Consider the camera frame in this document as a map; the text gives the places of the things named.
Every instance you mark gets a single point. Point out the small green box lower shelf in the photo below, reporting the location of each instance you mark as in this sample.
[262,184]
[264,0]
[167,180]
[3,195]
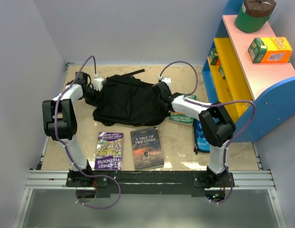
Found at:
[221,71]

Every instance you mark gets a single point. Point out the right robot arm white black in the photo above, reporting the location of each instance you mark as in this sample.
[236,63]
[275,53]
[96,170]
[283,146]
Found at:
[216,123]

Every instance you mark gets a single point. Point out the small green box upper shelf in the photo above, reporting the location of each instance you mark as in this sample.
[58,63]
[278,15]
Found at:
[214,57]

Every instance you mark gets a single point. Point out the aluminium rail frame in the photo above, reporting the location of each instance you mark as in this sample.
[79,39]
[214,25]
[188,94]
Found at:
[48,203]

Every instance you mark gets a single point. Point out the small green box shelf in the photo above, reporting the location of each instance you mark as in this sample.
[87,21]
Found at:
[221,71]
[214,57]

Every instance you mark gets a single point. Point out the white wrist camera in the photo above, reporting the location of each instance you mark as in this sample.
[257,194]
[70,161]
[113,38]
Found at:
[98,83]
[166,80]

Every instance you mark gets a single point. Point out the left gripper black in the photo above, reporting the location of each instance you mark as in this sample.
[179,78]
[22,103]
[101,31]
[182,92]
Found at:
[97,92]

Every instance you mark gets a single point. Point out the tale of two cities book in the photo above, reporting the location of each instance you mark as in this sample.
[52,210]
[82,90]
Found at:
[147,150]

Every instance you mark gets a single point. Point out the colourful wooden shelf unit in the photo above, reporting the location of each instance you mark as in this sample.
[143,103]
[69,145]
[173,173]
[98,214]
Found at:
[258,97]

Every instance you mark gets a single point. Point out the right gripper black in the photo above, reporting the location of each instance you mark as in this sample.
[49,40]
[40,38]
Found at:
[169,89]

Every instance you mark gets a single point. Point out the green 104-storey treehouse book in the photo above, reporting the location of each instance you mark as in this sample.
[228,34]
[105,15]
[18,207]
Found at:
[181,119]

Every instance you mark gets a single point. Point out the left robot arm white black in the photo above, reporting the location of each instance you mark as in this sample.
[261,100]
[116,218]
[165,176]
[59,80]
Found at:
[59,122]

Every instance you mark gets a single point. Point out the green brown cylinder container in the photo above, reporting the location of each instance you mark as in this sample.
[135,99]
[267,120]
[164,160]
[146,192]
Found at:
[254,14]

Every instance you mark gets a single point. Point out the black student backpack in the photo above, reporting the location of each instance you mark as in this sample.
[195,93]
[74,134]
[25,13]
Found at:
[126,100]

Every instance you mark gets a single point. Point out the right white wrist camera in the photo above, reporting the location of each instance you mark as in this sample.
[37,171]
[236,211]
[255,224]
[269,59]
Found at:
[166,80]

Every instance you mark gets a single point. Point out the blue pencil case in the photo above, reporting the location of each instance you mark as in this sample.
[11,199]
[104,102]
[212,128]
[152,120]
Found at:
[201,144]

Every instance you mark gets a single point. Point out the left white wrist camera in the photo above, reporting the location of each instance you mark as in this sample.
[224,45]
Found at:
[98,83]

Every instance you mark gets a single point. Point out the purple 52-storey treehouse book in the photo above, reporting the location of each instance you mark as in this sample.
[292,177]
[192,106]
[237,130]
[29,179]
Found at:
[109,151]

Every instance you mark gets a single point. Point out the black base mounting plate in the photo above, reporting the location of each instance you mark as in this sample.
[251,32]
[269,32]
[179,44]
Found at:
[194,183]

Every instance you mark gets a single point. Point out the orange green crayon box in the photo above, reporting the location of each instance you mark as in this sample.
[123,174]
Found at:
[270,50]

